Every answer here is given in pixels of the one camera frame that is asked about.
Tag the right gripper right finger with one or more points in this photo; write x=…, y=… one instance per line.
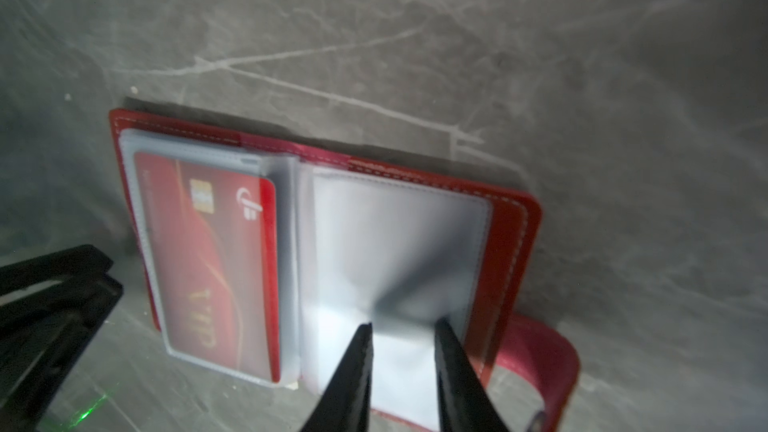
x=463, y=404

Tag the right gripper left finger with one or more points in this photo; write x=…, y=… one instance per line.
x=345, y=403

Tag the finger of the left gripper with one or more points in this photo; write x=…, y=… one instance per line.
x=44, y=333

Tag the red leather card holder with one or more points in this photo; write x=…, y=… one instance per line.
x=360, y=241

